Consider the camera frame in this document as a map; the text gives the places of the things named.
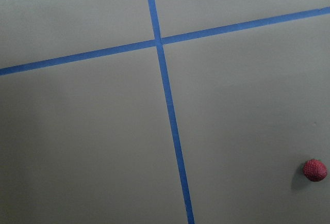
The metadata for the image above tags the red strawberry on table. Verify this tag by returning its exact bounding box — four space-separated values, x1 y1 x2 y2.
303 159 328 182

